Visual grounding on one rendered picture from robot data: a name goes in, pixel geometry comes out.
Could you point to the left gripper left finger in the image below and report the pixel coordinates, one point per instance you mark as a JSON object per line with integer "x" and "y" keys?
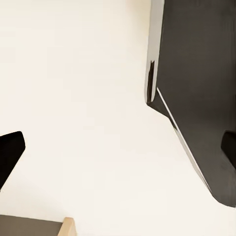
{"x": 12, "y": 146}

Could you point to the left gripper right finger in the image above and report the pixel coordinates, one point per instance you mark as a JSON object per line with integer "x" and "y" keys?
{"x": 228, "y": 145}

